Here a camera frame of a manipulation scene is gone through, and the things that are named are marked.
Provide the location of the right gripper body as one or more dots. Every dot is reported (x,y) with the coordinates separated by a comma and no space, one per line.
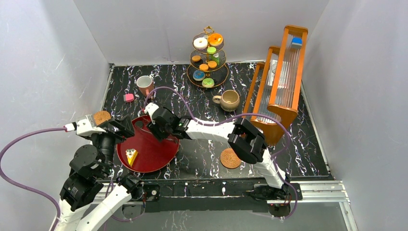
(168,131)

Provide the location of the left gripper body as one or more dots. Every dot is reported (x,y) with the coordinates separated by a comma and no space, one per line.
(116,129)

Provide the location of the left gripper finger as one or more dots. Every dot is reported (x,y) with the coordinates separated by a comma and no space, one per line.
(124,127)
(111,130)

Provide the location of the woven coaster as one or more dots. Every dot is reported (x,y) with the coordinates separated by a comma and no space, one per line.
(229,159)
(100,117)

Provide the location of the yellow layered cake slice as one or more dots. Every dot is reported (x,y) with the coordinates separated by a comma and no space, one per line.
(131,155)

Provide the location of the blue white donut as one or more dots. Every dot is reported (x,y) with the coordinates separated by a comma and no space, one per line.
(198,75)

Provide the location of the yellow biscuit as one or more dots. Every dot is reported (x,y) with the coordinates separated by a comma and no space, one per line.
(203,67)
(212,64)
(196,58)

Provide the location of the black sandwich cookie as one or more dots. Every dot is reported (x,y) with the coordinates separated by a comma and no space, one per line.
(198,63)

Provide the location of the green triangular cake slice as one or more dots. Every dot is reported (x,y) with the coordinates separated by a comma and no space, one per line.
(215,58)

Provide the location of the green macaron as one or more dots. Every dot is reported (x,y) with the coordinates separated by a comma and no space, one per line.
(211,50)

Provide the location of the orange donut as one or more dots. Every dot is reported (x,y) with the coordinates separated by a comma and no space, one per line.
(215,39)

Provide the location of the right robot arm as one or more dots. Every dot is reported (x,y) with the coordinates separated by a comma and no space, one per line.
(245,139)

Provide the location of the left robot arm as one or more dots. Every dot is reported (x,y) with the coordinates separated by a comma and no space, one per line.
(90,164)

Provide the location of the pink grey eraser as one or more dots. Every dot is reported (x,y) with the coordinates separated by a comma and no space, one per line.
(129,98)

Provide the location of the red round tray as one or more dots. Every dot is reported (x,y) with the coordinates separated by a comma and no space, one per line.
(153,155)

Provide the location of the pink mug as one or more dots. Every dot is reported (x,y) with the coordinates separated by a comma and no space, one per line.
(145,85)

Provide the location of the beige mug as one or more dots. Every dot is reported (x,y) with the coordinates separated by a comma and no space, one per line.
(228,100)

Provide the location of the three-tier glass cake stand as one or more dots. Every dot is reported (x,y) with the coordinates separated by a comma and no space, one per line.
(219,74)

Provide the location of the woven coaster front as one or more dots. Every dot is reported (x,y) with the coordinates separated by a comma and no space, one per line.
(229,159)

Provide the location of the orange wooden rack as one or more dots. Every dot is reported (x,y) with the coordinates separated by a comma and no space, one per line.
(274,91)

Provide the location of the blue eraser block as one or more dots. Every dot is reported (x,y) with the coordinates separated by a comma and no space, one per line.
(296,43)

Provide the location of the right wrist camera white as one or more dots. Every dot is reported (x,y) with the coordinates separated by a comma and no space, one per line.
(150,109)

